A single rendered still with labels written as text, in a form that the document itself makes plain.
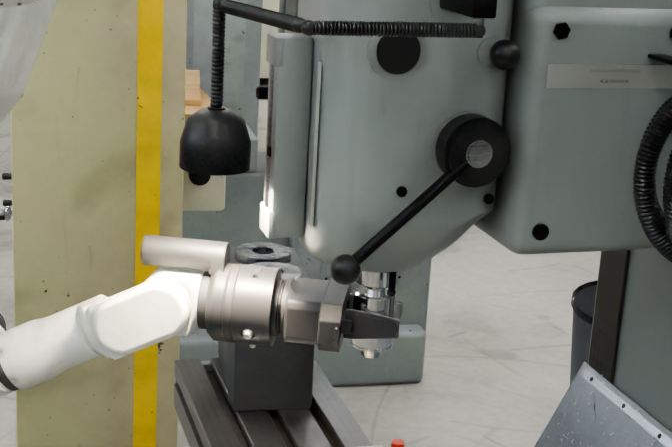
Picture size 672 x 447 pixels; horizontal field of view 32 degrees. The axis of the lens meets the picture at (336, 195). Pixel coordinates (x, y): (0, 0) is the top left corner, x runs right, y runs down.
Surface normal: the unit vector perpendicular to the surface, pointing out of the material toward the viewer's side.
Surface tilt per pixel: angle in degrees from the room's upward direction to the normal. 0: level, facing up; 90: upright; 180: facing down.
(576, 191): 90
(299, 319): 90
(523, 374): 0
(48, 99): 90
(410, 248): 122
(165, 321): 88
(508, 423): 0
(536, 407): 0
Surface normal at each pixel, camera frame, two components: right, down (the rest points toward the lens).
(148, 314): -0.11, 0.22
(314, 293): 0.07, -0.96
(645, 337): -0.96, 0.03
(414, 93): 0.29, 0.26
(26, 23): 0.96, 0.05
